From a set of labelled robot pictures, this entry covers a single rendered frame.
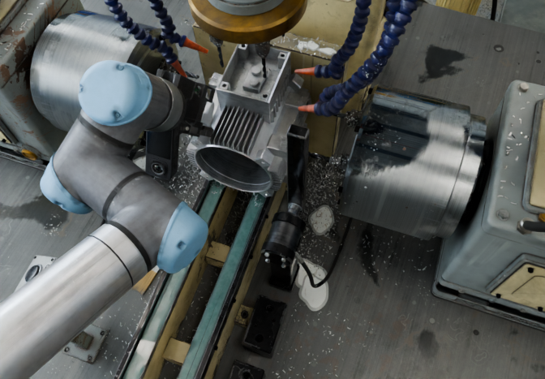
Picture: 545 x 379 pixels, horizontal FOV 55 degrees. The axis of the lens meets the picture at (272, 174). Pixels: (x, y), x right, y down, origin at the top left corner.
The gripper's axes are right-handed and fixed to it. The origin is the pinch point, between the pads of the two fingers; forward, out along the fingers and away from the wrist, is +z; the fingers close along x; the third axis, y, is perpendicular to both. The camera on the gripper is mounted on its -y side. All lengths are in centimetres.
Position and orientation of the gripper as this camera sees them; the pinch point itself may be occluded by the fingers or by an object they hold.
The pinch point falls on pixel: (201, 131)
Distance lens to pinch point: 95.9
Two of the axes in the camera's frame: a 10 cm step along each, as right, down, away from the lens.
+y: 2.7, -9.6, -0.6
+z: 1.9, -0.1, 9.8
